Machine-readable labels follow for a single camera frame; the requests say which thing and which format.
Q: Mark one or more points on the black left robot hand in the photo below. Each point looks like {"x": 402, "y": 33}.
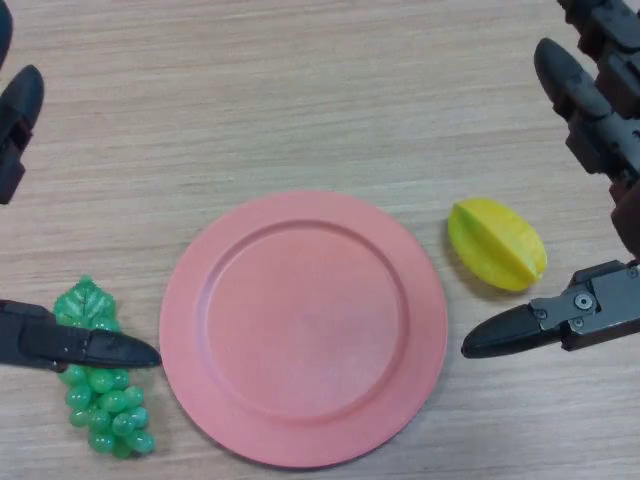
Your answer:
{"x": 100, "y": 350}

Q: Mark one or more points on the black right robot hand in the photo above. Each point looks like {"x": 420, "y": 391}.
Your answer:
{"x": 600, "y": 130}

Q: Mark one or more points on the green plastic grape bunch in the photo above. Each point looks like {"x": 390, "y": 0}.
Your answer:
{"x": 115, "y": 400}

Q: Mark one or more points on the pink round plate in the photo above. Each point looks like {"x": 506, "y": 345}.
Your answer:
{"x": 300, "y": 325}

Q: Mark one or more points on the yellow green starfruit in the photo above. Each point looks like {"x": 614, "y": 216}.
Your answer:
{"x": 500, "y": 245}

